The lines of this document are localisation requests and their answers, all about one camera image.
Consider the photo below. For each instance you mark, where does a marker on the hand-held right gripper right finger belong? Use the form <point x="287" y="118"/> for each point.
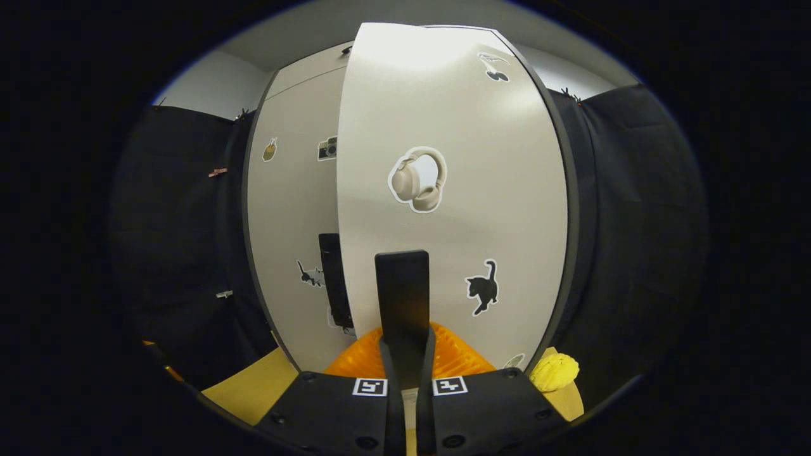
<point x="426" y="411"/>

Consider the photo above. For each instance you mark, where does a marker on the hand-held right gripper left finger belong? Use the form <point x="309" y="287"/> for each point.
<point x="391" y="411"/>

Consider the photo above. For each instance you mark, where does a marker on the beige cabinet door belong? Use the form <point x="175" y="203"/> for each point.
<point x="285" y="221"/>
<point x="494" y="190"/>

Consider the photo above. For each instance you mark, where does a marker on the beige double-door shoe cabinet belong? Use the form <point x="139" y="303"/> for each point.
<point x="304" y="69"/>

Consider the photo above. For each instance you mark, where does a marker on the yellow knobbly object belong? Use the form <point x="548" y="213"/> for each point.
<point x="554" y="373"/>

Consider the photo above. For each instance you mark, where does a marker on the black backdrop cloth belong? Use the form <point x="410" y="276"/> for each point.
<point x="633" y="221"/>

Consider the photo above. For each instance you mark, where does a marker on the black cloth clip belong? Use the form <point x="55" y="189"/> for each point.
<point x="570" y="95"/>
<point x="242" y="114"/>

